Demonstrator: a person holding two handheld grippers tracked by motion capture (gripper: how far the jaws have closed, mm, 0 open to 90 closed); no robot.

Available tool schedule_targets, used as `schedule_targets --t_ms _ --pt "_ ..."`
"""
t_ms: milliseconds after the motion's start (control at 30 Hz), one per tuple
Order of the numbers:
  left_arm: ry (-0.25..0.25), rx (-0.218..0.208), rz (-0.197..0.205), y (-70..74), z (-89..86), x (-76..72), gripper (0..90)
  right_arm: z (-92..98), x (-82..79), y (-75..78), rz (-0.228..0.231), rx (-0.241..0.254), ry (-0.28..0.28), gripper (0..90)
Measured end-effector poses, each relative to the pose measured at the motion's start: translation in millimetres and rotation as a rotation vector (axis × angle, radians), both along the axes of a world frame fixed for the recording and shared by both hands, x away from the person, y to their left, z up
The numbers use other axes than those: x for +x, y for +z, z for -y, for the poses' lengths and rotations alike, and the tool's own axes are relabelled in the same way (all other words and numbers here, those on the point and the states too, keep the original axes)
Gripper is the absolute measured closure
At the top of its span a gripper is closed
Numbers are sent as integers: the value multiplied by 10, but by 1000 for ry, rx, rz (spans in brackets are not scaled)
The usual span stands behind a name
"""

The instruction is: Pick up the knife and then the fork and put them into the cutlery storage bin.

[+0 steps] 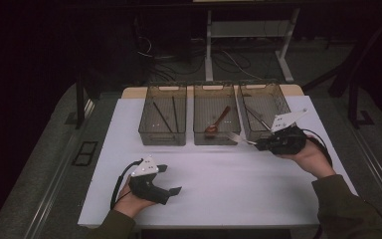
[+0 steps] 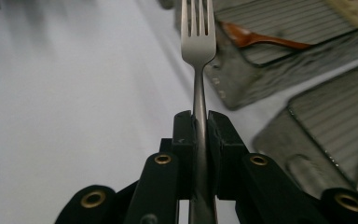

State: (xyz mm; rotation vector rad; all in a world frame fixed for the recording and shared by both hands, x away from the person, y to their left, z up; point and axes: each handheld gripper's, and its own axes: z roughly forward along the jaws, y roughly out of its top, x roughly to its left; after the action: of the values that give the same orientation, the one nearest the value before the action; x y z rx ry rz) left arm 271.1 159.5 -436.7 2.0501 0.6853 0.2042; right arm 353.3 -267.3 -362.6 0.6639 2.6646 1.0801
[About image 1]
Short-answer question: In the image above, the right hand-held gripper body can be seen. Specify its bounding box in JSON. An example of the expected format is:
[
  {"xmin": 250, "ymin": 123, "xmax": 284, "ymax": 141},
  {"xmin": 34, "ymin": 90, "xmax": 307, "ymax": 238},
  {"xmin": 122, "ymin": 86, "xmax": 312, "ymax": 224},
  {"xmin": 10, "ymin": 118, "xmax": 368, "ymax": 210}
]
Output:
[{"xmin": 264, "ymin": 108, "xmax": 309, "ymax": 156}]

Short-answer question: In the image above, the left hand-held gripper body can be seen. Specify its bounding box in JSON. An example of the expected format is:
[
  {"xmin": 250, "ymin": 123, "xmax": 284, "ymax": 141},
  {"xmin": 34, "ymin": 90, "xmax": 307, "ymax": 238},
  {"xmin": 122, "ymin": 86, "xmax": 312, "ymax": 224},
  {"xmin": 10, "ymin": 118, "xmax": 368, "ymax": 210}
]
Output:
[{"xmin": 128, "ymin": 154, "xmax": 173, "ymax": 206}]

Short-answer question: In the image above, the clear brown plastic bin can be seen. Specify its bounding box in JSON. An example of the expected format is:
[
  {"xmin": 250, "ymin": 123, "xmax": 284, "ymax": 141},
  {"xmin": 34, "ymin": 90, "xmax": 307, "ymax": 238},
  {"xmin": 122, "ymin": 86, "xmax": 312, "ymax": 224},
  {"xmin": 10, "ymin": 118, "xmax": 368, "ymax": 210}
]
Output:
[
  {"xmin": 237, "ymin": 79, "xmax": 298, "ymax": 145},
  {"xmin": 137, "ymin": 82, "xmax": 188, "ymax": 146},
  {"xmin": 192, "ymin": 81, "xmax": 242, "ymax": 146}
]

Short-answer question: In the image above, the brown wooden spoon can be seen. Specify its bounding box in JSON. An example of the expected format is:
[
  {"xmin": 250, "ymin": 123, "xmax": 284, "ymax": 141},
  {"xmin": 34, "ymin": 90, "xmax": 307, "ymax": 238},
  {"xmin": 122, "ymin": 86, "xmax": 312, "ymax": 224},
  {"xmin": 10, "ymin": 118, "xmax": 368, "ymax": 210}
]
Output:
[{"xmin": 204, "ymin": 105, "xmax": 232, "ymax": 135}]

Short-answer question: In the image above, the person's left hand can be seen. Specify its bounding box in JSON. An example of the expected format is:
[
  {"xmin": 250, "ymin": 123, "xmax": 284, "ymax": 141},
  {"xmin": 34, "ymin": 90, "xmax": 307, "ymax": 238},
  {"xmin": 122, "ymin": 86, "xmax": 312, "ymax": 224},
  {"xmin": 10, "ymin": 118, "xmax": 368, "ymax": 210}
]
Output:
[{"xmin": 112, "ymin": 180, "xmax": 157, "ymax": 219}]

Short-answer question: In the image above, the person's right hand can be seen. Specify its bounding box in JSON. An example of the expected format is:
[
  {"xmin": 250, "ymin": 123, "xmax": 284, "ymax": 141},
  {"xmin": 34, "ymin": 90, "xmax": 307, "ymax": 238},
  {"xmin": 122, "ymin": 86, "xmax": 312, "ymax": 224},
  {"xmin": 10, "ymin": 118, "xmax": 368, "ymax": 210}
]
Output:
[{"xmin": 278, "ymin": 133, "xmax": 336, "ymax": 180}]

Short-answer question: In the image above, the white table sheet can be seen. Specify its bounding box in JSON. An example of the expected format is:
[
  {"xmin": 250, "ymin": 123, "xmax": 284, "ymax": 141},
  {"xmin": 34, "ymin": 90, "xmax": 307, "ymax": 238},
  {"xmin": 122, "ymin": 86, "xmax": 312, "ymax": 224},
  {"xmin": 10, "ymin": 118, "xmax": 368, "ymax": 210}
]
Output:
[{"xmin": 78, "ymin": 95, "xmax": 359, "ymax": 229}]

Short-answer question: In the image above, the black metal stand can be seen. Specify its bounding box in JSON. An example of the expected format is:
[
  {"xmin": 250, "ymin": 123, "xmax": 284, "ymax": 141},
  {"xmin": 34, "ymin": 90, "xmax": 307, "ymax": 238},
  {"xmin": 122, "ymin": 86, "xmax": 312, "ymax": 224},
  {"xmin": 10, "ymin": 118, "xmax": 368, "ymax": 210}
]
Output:
[
  {"xmin": 302, "ymin": 9, "xmax": 382, "ymax": 128},
  {"xmin": 74, "ymin": 73, "xmax": 96, "ymax": 130}
]

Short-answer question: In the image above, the right hand-held gripper cable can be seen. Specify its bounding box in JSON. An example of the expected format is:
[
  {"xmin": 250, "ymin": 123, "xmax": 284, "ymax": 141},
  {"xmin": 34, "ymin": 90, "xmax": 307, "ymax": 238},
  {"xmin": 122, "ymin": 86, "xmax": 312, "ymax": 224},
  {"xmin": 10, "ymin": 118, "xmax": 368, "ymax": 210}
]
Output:
[{"xmin": 299, "ymin": 128, "xmax": 334, "ymax": 167}]

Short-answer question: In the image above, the metal floor rail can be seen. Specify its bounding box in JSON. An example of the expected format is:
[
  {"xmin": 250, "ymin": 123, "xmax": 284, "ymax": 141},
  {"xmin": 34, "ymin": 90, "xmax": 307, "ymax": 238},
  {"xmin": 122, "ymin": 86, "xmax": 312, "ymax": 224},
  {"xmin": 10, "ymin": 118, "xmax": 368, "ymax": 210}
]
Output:
[
  {"xmin": 344, "ymin": 109, "xmax": 382, "ymax": 215},
  {"xmin": 23, "ymin": 99, "xmax": 96, "ymax": 239}
]

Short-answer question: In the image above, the tangle of floor cables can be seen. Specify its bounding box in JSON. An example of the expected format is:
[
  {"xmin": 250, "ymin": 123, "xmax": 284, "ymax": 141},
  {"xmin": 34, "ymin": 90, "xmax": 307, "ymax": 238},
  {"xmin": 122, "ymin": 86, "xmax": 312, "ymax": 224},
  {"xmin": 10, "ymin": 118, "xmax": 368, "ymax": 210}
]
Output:
[{"xmin": 135, "ymin": 33, "xmax": 267, "ymax": 83}]

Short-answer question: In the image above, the white metal table frame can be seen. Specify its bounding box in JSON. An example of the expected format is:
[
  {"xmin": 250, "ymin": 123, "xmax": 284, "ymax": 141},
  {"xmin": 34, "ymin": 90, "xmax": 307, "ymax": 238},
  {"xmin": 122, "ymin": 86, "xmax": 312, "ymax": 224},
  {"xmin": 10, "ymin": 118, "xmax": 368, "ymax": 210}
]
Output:
[{"xmin": 204, "ymin": 8, "xmax": 301, "ymax": 84}]

